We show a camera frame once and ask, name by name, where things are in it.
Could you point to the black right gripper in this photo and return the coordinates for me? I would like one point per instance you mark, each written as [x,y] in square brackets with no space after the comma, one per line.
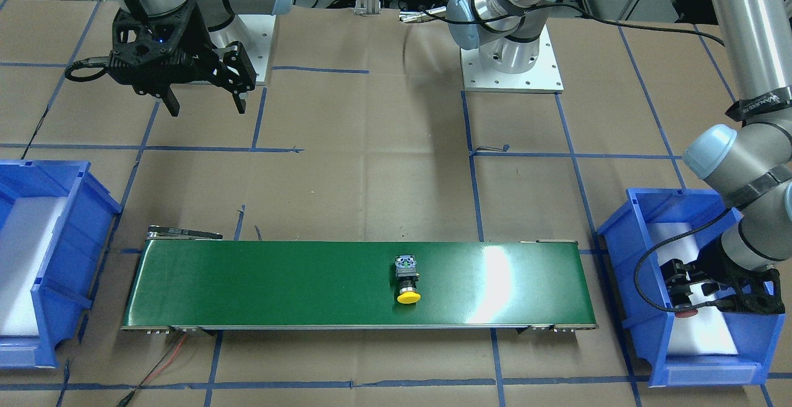
[202,37]

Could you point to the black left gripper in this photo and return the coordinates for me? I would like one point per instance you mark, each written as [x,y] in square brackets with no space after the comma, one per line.
[719,266]

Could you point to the yellow push button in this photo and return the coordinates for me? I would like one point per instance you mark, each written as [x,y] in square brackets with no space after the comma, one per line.
[407,276]

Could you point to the red push button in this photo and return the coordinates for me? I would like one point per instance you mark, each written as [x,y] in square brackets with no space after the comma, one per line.
[685,310]

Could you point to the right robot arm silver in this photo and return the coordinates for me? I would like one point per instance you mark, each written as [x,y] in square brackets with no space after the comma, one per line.
[216,13]

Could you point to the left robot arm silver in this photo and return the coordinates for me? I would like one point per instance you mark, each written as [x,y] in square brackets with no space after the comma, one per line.
[747,167]

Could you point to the white foam pad bin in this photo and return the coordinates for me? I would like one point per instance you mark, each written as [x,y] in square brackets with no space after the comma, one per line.
[705,332]
[25,237]

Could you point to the green conveyor belt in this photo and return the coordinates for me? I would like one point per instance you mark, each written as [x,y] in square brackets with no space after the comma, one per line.
[214,284]

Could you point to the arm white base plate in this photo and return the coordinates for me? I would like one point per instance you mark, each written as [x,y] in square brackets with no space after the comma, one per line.
[256,33]
[509,66]

